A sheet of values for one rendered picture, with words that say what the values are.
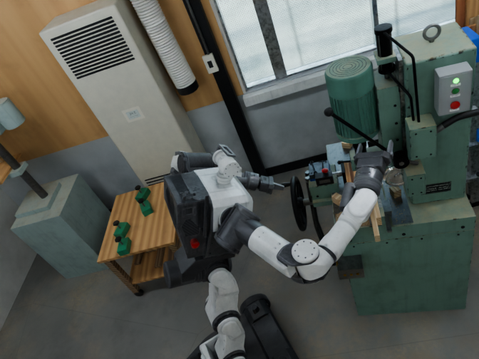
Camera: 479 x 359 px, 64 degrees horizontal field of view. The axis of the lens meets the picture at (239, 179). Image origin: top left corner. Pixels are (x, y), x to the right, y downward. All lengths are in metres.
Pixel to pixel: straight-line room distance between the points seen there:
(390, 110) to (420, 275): 0.95
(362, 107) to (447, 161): 0.44
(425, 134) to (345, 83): 0.34
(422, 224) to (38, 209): 2.62
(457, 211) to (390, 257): 0.38
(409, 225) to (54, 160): 2.88
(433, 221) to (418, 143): 0.44
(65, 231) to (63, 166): 0.70
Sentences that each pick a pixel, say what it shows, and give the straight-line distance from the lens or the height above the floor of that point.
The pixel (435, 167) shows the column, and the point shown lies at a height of 1.01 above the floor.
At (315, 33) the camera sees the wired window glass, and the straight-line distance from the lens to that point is 2.89.
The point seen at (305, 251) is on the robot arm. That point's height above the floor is 1.36.
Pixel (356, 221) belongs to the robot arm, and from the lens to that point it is 1.18.
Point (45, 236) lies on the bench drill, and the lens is 3.34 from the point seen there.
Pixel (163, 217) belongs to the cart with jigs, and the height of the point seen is 0.53.
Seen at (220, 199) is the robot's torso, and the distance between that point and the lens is 1.35.
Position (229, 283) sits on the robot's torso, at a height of 0.90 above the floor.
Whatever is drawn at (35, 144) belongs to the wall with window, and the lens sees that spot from 3.60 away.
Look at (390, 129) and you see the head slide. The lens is 1.64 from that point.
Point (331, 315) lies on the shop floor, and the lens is 2.53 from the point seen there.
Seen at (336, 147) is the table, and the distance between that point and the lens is 2.11.
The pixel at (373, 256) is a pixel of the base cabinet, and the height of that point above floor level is 0.59.
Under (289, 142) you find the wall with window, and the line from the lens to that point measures 3.23.
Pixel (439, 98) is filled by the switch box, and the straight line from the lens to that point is 1.49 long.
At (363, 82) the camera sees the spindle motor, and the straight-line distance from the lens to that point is 1.49.
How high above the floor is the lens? 2.24
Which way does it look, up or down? 39 degrees down
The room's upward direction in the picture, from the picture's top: 24 degrees counter-clockwise
